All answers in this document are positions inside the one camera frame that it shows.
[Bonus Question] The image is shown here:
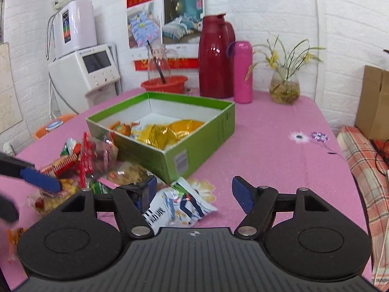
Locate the white blue snack bag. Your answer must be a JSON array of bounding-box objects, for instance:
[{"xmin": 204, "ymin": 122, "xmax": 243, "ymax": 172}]
[{"xmin": 143, "ymin": 177, "xmax": 217, "ymax": 235}]

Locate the red chinese snack bag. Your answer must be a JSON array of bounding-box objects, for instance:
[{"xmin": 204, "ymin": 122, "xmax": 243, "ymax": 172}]
[{"xmin": 39, "ymin": 154, "xmax": 79, "ymax": 178}]

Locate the yellow crinkled snack bag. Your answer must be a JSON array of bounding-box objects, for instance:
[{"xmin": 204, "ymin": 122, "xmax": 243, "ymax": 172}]
[{"xmin": 133, "ymin": 124, "xmax": 178, "ymax": 150}]

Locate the orange snack bag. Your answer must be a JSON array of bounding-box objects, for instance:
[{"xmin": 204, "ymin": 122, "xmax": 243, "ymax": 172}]
[{"xmin": 109, "ymin": 121, "xmax": 140, "ymax": 137}]

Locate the yellow barcode snack bag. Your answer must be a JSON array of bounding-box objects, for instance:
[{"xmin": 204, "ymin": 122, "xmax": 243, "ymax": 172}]
[{"xmin": 168, "ymin": 119, "xmax": 204, "ymax": 142}]

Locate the red dates snack bag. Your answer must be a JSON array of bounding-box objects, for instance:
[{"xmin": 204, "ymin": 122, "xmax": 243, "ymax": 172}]
[{"xmin": 79, "ymin": 133, "xmax": 119, "ymax": 189}]

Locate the green snack bag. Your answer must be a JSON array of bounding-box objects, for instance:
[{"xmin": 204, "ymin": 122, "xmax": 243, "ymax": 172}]
[{"xmin": 86, "ymin": 180, "xmax": 112, "ymax": 194}]

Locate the orange plastic basin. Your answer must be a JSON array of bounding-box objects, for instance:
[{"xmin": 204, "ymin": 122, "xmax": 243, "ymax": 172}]
[{"xmin": 33, "ymin": 114, "xmax": 77, "ymax": 140}]

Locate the pink floral tablecloth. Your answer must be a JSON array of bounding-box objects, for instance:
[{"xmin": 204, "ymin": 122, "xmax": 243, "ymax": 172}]
[{"xmin": 1, "ymin": 88, "xmax": 369, "ymax": 289}]

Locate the silver red snack bag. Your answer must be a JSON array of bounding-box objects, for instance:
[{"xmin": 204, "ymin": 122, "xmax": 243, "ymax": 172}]
[{"xmin": 60, "ymin": 138, "xmax": 81, "ymax": 156}]

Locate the green cardboard box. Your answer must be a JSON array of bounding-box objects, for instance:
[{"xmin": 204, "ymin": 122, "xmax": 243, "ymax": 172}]
[{"xmin": 86, "ymin": 92, "xmax": 235, "ymax": 183}]

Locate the white water dispenser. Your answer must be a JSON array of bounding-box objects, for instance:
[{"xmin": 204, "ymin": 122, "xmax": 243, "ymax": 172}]
[{"xmin": 48, "ymin": 44, "xmax": 122, "ymax": 115}]

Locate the plaid cloth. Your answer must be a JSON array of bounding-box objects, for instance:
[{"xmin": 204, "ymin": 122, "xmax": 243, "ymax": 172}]
[{"xmin": 337, "ymin": 126, "xmax": 388, "ymax": 291}]

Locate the red plastic basin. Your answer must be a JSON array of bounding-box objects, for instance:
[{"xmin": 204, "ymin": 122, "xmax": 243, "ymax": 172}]
[{"xmin": 141, "ymin": 75, "xmax": 188, "ymax": 94}]

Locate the black stirring stick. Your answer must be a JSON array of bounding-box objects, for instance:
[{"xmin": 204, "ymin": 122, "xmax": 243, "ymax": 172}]
[{"xmin": 147, "ymin": 41, "xmax": 166, "ymax": 84}]

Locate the glass vase with plant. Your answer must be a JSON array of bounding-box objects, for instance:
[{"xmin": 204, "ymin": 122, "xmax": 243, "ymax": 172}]
[{"xmin": 252, "ymin": 36, "xmax": 326, "ymax": 105}]

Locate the brown cardboard box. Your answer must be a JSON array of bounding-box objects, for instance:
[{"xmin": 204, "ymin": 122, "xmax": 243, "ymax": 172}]
[{"xmin": 355, "ymin": 65, "xmax": 389, "ymax": 140}]

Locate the dark red thermos jug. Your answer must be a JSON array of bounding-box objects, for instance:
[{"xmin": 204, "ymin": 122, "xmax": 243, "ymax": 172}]
[{"xmin": 198, "ymin": 13, "xmax": 235, "ymax": 99}]

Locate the clear glass pitcher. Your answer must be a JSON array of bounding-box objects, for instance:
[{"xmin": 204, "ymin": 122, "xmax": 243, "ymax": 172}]
[{"xmin": 147, "ymin": 45, "xmax": 178, "ymax": 80}]

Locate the pink thermos bottle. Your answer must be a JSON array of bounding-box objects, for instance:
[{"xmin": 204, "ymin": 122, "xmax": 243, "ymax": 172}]
[{"xmin": 227, "ymin": 41, "xmax": 253, "ymax": 104}]

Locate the white water purifier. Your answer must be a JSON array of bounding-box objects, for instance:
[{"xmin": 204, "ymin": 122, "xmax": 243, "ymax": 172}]
[{"xmin": 53, "ymin": 0, "xmax": 97, "ymax": 59}]

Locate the wall calendar poster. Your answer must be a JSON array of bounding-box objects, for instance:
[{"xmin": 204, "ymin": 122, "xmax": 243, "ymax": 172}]
[{"xmin": 126, "ymin": 0, "xmax": 205, "ymax": 71}]

